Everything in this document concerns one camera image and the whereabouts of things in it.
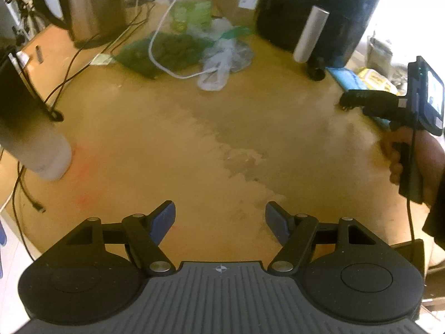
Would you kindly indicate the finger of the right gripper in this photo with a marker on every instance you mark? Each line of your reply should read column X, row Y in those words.
column 352, row 99

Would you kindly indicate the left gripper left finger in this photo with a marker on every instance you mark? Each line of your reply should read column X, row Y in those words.
column 144, row 233

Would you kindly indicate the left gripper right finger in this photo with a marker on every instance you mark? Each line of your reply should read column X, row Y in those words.
column 296, row 236

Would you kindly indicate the person's right hand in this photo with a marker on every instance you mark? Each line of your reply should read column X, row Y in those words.
column 429, row 156

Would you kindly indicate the blue wet wipes pack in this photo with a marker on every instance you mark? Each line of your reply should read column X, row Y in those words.
column 347, row 80

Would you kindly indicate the yellow wet wipes pack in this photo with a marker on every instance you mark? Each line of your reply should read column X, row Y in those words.
column 375, row 81

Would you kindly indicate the black short tube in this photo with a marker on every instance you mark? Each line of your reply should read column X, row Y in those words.
column 316, row 68

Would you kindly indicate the black air fryer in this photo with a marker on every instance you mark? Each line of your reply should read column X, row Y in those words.
column 320, row 33

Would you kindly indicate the open cardboard box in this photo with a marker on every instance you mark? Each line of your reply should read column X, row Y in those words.
column 414, row 252

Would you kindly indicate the clear crumpled plastic bag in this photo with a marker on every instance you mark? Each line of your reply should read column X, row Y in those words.
column 227, row 54

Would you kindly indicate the black tinted water bottle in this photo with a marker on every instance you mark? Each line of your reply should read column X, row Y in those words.
column 27, row 131

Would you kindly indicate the green label jar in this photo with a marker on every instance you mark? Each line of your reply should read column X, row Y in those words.
column 194, row 13

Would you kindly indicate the steel electric kettle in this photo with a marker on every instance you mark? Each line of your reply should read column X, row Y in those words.
column 89, row 23

